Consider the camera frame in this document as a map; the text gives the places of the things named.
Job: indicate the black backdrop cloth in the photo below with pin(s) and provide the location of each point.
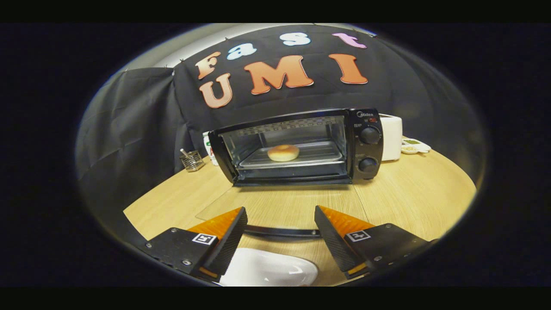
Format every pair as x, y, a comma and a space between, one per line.
137, 112

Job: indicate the white plate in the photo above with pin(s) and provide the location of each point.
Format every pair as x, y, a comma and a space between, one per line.
267, 269

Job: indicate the small white dish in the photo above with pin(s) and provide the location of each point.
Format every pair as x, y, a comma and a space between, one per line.
415, 147

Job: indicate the black toaster oven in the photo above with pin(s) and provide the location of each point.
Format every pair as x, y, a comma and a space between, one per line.
366, 148

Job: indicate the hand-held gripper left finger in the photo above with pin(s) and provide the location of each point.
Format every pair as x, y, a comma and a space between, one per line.
228, 245

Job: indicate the glazed donut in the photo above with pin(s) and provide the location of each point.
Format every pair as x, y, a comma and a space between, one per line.
283, 153

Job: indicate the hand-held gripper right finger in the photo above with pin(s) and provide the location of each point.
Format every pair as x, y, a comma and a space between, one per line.
331, 241

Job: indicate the white bottle green label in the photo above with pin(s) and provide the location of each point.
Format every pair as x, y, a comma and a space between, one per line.
207, 148

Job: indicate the white appliance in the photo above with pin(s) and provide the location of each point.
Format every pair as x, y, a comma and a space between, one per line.
391, 137

